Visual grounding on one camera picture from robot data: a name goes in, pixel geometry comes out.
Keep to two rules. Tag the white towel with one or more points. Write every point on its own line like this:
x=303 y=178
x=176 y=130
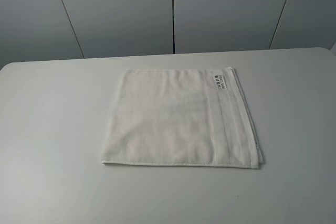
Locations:
x=181 y=117

